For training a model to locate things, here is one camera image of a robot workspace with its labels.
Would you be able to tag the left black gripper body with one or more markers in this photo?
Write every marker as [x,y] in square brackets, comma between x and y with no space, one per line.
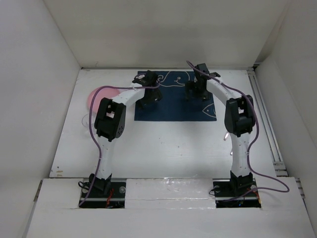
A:
[154,95]

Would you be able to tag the silver fork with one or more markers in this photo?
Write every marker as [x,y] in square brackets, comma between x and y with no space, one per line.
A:
[226,136]

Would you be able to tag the clear plastic cup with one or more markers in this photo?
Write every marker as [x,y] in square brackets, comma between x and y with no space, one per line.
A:
[87,122]

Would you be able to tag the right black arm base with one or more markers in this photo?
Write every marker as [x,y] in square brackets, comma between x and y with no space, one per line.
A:
[235,192]

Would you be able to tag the dark blue cloth placemat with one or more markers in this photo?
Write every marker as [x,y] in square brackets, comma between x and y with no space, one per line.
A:
[173,106]

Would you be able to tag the pink plastic plate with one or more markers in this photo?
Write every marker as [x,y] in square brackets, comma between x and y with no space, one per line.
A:
[104,93]

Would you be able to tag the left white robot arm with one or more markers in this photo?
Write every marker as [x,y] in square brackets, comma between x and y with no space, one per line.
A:
[110,121]

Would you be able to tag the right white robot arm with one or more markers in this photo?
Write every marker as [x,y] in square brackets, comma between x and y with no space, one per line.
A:
[239,118]

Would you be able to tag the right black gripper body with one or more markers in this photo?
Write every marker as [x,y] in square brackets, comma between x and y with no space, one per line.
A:
[197,91]

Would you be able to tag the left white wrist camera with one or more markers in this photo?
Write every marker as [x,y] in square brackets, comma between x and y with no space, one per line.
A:
[139,76]

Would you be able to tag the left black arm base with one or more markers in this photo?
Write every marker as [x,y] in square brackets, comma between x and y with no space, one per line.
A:
[113,199]

